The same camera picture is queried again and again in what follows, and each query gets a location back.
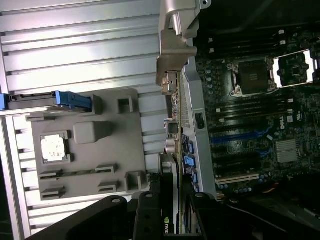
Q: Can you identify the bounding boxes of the grey parts rack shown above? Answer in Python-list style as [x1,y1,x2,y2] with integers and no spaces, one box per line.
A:
[24,87,156,202]

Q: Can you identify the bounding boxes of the white expansion slot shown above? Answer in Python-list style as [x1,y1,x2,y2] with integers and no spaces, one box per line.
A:
[215,172,260,186]

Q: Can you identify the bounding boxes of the blue expansion slot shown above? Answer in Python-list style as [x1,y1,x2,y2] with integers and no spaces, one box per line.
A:
[211,124,273,145]

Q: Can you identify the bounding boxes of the silver CPU chip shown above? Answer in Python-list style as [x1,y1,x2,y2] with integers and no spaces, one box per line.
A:
[40,136,66,162]

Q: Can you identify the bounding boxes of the green RAM stick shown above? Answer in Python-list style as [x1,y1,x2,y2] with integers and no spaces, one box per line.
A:
[39,168,116,180]

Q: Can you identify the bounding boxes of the CPU socket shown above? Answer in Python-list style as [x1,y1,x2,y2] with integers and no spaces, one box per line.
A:
[227,57,276,98]

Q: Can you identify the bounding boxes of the open metal socket cover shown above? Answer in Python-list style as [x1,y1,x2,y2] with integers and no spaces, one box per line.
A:
[271,48,320,90]

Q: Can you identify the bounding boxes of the hard disk in blue carrier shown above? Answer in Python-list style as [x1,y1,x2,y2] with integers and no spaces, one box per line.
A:
[0,91,92,115]

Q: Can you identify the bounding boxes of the green Dell motherboard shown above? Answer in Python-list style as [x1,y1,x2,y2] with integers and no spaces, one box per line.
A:
[197,24,320,198]

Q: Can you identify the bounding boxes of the open Dell PC case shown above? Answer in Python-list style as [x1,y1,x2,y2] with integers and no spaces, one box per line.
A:
[158,0,320,240]

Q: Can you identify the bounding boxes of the silver chipset heatsink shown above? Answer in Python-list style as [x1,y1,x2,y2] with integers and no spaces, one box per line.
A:
[276,139,301,164]

